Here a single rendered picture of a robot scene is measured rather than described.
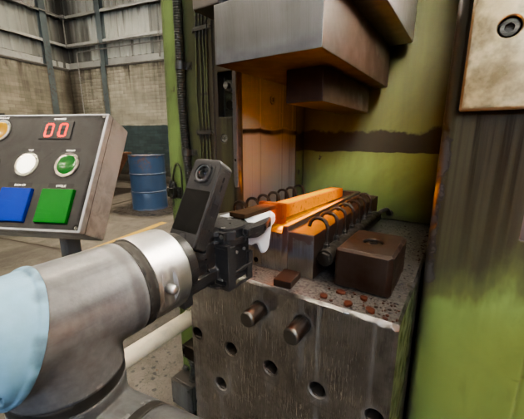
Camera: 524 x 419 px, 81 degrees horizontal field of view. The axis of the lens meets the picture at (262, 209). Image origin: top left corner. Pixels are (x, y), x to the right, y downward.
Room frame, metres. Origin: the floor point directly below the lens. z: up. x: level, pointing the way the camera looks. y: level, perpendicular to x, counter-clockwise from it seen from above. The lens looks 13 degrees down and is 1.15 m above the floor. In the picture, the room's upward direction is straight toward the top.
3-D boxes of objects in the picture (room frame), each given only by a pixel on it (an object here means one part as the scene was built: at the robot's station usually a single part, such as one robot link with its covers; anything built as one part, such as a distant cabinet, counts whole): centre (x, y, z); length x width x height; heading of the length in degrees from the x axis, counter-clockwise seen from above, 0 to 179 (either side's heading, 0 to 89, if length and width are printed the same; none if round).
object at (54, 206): (0.63, 0.43, 1.01); 0.07 x 0.05 x 0.07; 81
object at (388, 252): (0.48, -0.18, 0.95); 0.12 x 0.08 x 0.06; 146
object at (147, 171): (5.09, 1.90, 0.44); 0.59 x 0.59 x 0.88
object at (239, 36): (0.70, -0.12, 1.32); 0.42 x 0.20 x 0.10; 146
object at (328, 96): (0.72, -0.16, 1.24); 0.30 x 0.07 x 0.06; 146
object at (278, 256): (0.70, -0.12, 0.96); 0.42 x 0.20 x 0.09; 146
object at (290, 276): (0.46, -0.04, 0.92); 0.04 x 0.03 x 0.01; 153
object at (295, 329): (0.40, -0.05, 0.87); 0.04 x 0.03 x 0.03; 146
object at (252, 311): (0.44, 0.01, 0.87); 0.04 x 0.03 x 0.03; 146
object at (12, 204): (0.64, 0.53, 1.01); 0.07 x 0.05 x 0.07; 81
